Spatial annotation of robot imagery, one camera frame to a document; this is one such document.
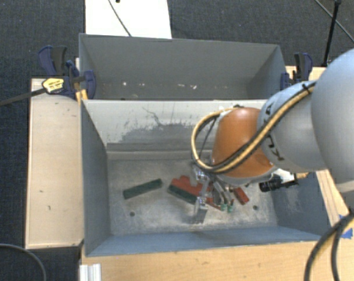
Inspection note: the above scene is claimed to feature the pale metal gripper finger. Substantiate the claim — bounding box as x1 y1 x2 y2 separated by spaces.
201 198 209 224
193 197 202 224

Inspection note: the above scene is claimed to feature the red-brown flat block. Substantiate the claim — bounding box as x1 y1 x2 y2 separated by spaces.
171 175 204 198
233 187 251 206

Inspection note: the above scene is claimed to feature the dark green flat block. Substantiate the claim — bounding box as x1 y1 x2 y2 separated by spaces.
166 184 196 205
122 178 164 200

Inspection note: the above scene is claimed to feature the grey metal bin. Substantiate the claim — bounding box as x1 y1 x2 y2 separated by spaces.
78 33 332 258

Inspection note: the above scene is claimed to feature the pale wood flat board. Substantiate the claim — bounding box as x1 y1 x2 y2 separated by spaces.
24 77 86 250

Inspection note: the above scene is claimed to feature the black cylinder on white bracket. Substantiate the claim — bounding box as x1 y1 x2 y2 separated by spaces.
258 168 299 193

